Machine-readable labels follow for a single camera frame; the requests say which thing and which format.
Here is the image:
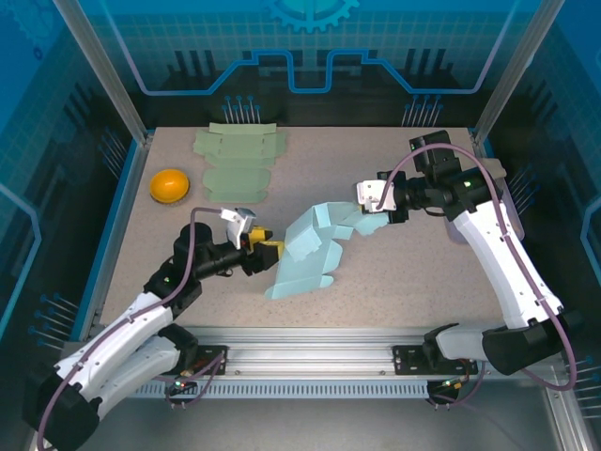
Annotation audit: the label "light blue paper box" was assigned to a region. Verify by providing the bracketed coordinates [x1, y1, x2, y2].
[263, 200, 391, 302]

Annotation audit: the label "green cardboard sheets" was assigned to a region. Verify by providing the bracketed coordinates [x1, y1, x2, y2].
[191, 120, 290, 206]

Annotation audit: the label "orange dome-shaped object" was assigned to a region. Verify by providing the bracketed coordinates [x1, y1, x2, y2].
[148, 167, 192, 206]

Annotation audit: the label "small LED circuit board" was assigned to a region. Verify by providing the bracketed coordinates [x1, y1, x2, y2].
[168, 375, 198, 394]
[439, 375, 469, 394]

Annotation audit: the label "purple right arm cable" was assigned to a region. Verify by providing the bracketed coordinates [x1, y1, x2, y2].
[375, 143, 581, 410]

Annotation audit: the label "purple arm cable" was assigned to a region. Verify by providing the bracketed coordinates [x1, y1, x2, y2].
[35, 205, 231, 451]
[375, 143, 581, 410]

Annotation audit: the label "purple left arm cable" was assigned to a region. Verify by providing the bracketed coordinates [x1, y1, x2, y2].
[35, 205, 231, 451]

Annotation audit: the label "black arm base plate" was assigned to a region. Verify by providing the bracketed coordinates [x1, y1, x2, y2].
[194, 345, 231, 377]
[392, 344, 438, 377]

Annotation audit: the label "aluminium mounting rail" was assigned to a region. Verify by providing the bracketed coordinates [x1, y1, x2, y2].
[63, 326, 564, 377]

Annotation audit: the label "white slotted cable duct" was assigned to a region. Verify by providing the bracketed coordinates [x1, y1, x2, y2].
[121, 381, 431, 399]

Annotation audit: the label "aluminium frame post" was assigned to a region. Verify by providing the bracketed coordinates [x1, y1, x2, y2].
[470, 0, 573, 147]
[50, 0, 154, 145]

